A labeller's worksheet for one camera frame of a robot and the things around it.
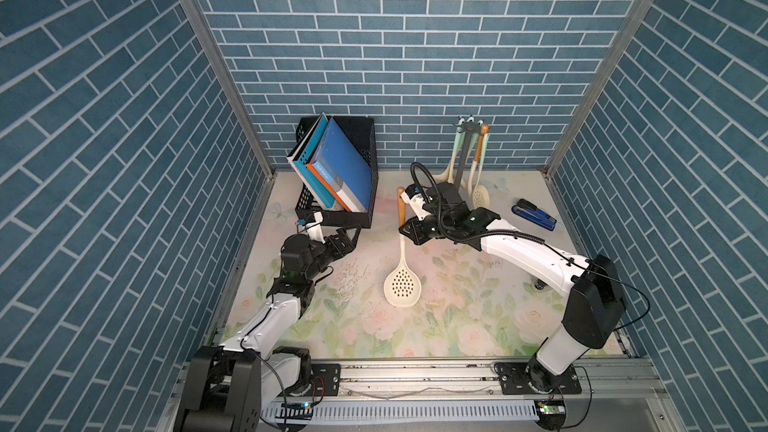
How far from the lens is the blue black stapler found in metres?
1.06

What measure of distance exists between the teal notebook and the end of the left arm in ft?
0.70

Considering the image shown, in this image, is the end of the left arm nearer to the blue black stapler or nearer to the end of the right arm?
the end of the right arm

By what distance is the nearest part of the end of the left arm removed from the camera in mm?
644

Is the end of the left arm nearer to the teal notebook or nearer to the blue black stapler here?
the teal notebook

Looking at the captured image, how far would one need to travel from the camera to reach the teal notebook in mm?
859

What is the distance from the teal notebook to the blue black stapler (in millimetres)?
680

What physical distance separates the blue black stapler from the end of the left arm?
63 centimetres
